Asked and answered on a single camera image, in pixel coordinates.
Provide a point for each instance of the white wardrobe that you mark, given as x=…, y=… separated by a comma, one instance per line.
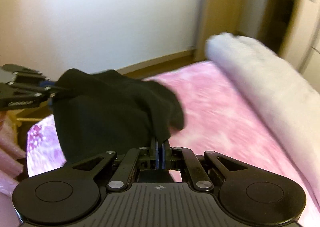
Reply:
x=298, y=46

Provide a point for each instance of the white fluffy blanket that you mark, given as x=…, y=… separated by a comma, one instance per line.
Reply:
x=285, y=101

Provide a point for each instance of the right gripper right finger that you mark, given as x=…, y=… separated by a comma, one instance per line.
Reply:
x=166, y=155

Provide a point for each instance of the wooden door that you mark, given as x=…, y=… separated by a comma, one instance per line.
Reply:
x=215, y=17

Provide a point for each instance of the pink floral blanket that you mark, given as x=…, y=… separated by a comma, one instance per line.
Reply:
x=216, y=117

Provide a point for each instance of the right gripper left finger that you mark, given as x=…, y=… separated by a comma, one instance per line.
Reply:
x=154, y=155

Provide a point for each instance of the black garment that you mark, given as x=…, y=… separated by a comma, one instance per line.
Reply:
x=108, y=111

